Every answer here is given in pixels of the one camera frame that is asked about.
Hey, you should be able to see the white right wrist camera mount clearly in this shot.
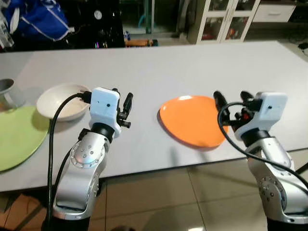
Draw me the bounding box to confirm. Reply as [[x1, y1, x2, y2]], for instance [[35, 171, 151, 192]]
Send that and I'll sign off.
[[234, 92, 288, 141]]

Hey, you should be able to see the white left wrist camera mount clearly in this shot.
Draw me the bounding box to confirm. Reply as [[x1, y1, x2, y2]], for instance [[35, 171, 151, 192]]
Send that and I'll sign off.
[[89, 87, 121, 138]]

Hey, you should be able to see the white glass-door cabinet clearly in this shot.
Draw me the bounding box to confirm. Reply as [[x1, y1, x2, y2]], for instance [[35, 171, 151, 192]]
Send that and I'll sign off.
[[187, 0, 261, 45]]

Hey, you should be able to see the black appliance with round dial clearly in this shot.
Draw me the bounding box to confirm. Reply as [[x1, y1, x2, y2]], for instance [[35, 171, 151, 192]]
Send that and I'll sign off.
[[67, 0, 127, 50]]

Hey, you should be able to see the white bowl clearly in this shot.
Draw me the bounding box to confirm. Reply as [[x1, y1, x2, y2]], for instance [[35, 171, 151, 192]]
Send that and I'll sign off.
[[36, 83, 92, 122]]

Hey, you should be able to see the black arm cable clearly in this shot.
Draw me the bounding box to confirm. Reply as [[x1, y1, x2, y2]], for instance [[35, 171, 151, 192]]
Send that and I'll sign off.
[[46, 92, 92, 228], [217, 101, 308, 189]]

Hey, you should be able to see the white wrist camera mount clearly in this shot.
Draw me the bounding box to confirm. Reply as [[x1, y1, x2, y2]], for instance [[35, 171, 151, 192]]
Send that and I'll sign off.
[[89, 87, 121, 138], [234, 92, 288, 141]]

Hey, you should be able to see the orange wooden stool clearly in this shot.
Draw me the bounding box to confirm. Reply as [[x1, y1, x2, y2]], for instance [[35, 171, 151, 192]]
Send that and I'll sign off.
[[124, 38, 155, 48]]

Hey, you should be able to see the black table leg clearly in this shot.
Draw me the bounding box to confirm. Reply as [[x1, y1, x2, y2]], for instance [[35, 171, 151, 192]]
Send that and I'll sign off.
[[293, 163, 308, 175]]

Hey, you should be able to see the orange plate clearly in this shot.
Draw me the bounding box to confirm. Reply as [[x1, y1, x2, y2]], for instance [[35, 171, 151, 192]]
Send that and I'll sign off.
[[158, 95, 231, 150]]

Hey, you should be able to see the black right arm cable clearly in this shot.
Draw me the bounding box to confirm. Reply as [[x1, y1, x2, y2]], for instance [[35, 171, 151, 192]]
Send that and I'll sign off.
[[217, 101, 308, 189]]

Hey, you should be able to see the blue bag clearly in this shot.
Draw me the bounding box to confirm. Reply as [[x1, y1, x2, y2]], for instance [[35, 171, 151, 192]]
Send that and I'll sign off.
[[2, 0, 71, 42]]

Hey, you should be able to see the green plate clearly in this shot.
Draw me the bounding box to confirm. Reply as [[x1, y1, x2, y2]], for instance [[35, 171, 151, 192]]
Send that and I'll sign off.
[[0, 104, 51, 173]]

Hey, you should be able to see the clear glass cup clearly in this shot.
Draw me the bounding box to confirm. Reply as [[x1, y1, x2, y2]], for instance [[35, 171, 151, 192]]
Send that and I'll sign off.
[[0, 78, 26, 113]]

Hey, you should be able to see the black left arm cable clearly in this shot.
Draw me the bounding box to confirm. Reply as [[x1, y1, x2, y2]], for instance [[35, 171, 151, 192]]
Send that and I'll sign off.
[[46, 92, 92, 228]]

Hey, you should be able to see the white drawer unit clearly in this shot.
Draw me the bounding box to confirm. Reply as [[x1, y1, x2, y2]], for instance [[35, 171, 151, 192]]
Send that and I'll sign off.
[[252, 3, 297, 24]]

